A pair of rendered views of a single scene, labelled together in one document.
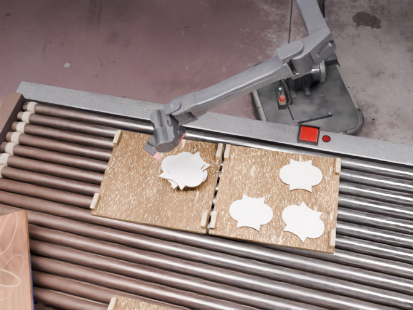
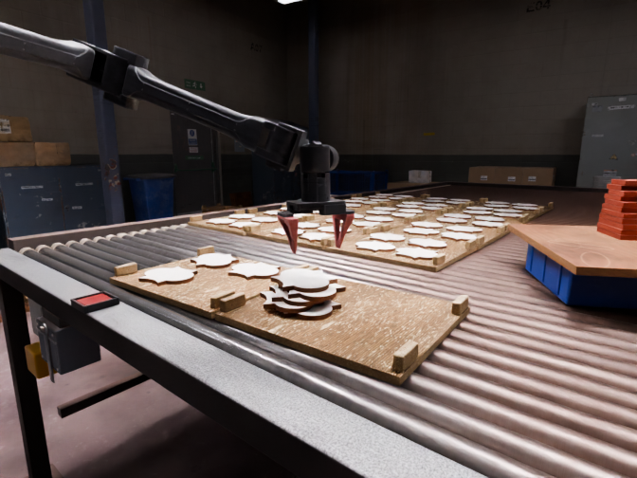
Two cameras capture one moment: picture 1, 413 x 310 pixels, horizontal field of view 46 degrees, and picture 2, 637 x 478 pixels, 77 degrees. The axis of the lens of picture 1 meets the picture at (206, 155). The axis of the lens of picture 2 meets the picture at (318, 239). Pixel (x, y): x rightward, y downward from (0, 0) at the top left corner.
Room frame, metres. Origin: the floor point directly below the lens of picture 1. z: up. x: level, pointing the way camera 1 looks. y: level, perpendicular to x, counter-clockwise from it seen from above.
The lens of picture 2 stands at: (1.61, 0.36, 1.25)
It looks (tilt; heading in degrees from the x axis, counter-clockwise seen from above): 12 degrees down; 197
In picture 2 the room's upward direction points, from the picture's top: straight up
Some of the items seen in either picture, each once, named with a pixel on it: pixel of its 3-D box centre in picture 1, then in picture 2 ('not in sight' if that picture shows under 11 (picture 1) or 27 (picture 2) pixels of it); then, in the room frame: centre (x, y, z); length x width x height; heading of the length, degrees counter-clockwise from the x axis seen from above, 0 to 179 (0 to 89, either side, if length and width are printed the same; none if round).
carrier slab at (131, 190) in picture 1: (159, 179); (345, 313); (0.83, 0.18, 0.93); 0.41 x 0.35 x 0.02; 71
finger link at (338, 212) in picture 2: (159, 151); (332, 226); (0.84, 0.15, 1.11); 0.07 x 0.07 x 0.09; 41
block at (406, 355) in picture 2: (117, 138); (406, 356); (1.02, 0.32, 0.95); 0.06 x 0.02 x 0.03; 161
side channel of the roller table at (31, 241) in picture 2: not in sight; (337, 202); (-1.31, -0.38, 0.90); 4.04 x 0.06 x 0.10; 158
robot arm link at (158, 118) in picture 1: (160, 122); (316, 159); (0.85, 0.12, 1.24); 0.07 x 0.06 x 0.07; 4
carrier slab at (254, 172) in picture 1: (276, 195); (212, 277); (0.70, -0.22, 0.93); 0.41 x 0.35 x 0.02; 71
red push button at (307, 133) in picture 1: (308, 135); (95, 302); (0.92, -0.39, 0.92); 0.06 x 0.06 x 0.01; 68
